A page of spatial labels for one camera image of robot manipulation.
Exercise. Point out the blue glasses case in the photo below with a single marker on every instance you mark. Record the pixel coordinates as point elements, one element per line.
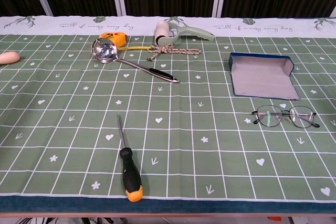
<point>260,77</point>

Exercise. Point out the thin-framed eyeglasses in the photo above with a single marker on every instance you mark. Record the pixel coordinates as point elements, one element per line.
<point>267,115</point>

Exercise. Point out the green grid tablecloth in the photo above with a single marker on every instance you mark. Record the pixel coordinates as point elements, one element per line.
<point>183,129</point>

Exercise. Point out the pale green lint roller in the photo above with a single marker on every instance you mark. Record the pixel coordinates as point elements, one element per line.
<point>194,33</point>

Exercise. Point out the black orange screwdriver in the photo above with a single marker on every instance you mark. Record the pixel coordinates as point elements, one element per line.
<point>130,166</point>

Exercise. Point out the yellow tape measure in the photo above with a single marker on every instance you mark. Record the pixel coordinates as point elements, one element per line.
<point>116,37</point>

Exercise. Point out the beige rounded object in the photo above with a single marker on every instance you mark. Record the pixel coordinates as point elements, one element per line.
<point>9,57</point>

